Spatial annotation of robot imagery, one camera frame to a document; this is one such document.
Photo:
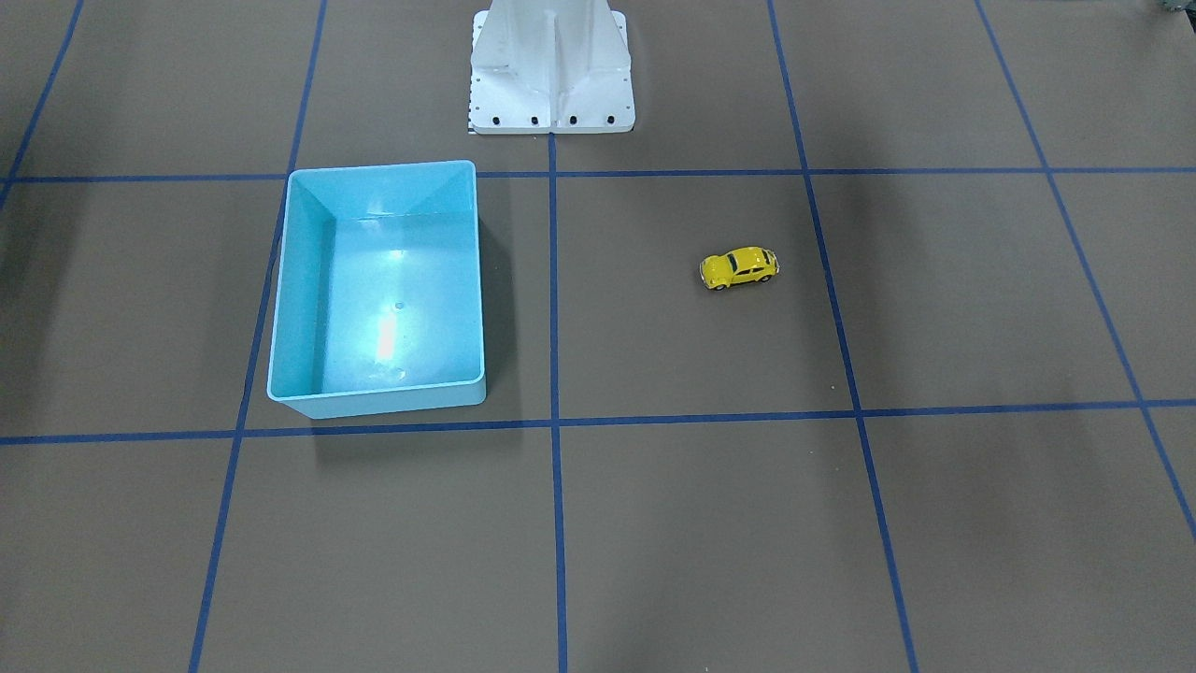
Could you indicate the yellow beetle toy car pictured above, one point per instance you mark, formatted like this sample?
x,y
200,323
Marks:
x,y
744,265

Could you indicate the light blue plastic bin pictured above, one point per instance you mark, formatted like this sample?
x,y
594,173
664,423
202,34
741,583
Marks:
x,y
379,296

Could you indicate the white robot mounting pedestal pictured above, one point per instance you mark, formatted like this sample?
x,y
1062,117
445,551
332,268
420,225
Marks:
x,y
550,67

